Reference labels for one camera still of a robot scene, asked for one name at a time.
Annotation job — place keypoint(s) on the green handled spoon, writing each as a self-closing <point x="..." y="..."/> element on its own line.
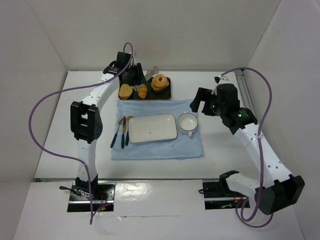
<point x="127" y="132"/>

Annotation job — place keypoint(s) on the sliced brown bread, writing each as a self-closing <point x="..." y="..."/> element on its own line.
<point x="125" y="91"/>

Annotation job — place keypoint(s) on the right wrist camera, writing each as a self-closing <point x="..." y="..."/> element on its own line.
<point x="220" y="79"/>

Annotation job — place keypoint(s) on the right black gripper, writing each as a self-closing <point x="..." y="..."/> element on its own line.
<point x="206" y="100"/>

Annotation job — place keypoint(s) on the aluminium frame rail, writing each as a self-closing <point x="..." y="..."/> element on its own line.
<point x="244" y="90"/>

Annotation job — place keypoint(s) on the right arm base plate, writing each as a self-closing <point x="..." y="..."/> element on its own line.
<point x="215" y="198"/>

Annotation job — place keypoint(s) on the green handled knife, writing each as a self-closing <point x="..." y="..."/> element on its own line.
<point x="116" y="133"/>

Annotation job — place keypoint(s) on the white rectangular plate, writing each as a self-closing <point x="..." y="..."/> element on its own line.
<point x="143" y="129"/>

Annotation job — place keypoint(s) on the green handled fork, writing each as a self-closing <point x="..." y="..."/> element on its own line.
<point x="124" y="123"/>

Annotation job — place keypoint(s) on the white round cup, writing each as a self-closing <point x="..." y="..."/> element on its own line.
<point x="187" y="124"/>

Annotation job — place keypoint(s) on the bread slice under donut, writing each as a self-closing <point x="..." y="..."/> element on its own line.
<point x="159" y="89"/>

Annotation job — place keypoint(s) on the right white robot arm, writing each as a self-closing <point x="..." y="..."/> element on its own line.
<point x="277" y="188"/>

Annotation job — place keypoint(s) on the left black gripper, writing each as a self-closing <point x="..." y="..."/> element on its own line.
<point x="137" y="73"/>

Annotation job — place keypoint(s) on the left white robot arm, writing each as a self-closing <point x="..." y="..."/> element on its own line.
<point x="86" y="122"/>

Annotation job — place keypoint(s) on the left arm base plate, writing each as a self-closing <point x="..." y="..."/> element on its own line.
<point x="79" y="200"/>

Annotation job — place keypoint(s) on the dark green tray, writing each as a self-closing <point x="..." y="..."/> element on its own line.
<point x="151" y="95"/>

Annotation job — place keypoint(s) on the metal serving tongs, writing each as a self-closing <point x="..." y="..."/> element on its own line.
<point x="149" y="73"/>

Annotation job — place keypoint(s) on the golden croissant roll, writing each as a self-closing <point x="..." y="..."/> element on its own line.
<point x="142" y="91"/>

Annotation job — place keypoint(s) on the orange glazed donut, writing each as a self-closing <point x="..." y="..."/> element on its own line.
<point x="159" y="80"/>

